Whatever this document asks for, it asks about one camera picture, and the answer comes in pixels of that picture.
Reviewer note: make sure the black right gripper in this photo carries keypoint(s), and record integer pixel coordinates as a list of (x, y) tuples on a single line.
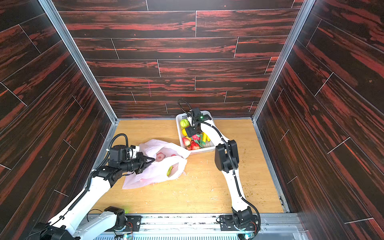
[(192, 130)]

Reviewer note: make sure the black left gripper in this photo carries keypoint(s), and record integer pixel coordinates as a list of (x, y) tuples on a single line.
[(141, 163)]

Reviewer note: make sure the red green fake dragon fruit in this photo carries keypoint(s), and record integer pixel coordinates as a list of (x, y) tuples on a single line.
[(196, 137)]

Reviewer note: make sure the pink plastic bag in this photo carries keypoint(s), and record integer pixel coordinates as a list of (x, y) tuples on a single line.
[(166, 155)]

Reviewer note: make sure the green fake pear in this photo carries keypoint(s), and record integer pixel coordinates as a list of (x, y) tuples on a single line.
[(169, 171)]

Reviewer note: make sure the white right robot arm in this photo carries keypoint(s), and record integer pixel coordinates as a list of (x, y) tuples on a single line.
[(227, 161)]

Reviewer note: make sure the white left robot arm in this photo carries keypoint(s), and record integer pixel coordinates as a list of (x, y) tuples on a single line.
[(66, 224)]

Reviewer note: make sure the yellow fake banana bunch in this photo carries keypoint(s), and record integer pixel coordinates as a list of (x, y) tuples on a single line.
[(205, 138)]

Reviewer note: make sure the small yellow fake fruit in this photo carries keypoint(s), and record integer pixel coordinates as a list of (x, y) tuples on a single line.
[(184, 132)]

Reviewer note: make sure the light green fake fruit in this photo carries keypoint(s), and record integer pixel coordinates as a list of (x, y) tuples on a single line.
[(184, 123)]

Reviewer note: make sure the red fake strawberry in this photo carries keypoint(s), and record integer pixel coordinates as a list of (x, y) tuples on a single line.
[(194, 146)]

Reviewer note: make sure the white perforated plastic basket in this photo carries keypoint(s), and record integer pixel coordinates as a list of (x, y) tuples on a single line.
[(207, 147)]

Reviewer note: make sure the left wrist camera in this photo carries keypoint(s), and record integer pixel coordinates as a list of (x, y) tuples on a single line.
[(122, 153)]

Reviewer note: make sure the metal base rail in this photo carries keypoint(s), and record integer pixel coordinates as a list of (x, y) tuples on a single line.
[(280, 226)]

